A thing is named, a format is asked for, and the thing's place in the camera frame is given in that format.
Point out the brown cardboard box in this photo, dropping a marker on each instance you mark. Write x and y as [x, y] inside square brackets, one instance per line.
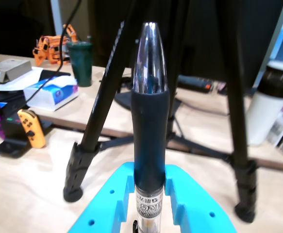
[10, 68]

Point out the white bottle with black top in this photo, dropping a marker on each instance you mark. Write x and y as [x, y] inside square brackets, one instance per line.
[262, 116]

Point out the black device with orange button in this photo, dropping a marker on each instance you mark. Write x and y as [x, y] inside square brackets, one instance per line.
[192, 82]

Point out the white blue tissue box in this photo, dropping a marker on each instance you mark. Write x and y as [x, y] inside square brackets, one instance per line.
[51, 97]

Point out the black camera tripod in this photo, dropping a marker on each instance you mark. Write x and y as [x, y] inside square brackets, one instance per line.
[107, 85]

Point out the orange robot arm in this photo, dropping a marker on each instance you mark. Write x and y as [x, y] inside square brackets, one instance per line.
[46, 48]

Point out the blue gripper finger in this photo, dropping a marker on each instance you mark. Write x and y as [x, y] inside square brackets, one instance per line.
[102, 208]
[199, 208]

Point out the black grip pen chrome tip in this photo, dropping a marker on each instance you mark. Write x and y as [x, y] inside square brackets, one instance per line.
[149, 121]

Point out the black console dock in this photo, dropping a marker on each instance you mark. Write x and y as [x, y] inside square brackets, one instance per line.
[10, 148]

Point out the dark green tumbler cup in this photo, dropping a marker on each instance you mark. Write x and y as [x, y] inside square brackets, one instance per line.
[81, 68]

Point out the white paper sheets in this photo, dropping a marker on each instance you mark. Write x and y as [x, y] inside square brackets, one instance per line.
[22, 80]

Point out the orange game controller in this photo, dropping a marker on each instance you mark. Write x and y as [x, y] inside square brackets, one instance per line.
[32, 128]

